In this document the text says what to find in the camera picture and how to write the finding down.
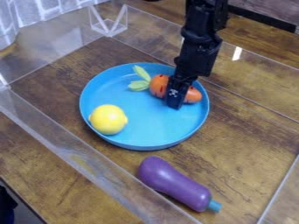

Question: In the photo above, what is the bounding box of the orange toy carrot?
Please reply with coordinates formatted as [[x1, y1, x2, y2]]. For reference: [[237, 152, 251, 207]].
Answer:
[[128, 66, 201, 103]]

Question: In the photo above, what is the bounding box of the black baseboard strip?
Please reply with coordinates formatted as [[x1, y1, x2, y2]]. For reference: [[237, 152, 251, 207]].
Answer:
[[228, 0, 299, 33]]

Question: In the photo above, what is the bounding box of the blue round plate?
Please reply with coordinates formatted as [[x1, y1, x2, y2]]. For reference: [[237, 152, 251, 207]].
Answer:
[[78, 63, 211, 151]]

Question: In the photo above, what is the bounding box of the white patterned curtain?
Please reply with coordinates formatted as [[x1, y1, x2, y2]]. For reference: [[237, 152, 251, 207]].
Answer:
[[0, 0, 108, 51]]

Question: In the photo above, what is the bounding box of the clear acrylic enclosure wall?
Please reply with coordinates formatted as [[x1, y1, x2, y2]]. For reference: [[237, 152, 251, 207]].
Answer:
[[0, 0, 299, 224]]

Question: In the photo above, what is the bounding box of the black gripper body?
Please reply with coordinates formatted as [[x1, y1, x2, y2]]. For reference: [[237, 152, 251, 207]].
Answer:
[[169, 31, 221, 85]]

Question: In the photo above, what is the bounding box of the purple toy eggplant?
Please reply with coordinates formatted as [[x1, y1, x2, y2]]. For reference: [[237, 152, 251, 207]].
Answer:
[[137, 157, 221, 213]]

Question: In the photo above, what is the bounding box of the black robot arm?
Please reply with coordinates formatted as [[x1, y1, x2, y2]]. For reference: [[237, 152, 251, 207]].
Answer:
[[164, 0, 229, 109]]

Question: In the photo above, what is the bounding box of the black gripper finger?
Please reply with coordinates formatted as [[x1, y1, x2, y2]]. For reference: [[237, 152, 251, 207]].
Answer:
[[164, 76, 192, 109]]

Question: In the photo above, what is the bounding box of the yellow toy lemon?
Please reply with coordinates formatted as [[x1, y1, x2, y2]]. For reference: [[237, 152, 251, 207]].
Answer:
[[88, 104, 128, 135]]

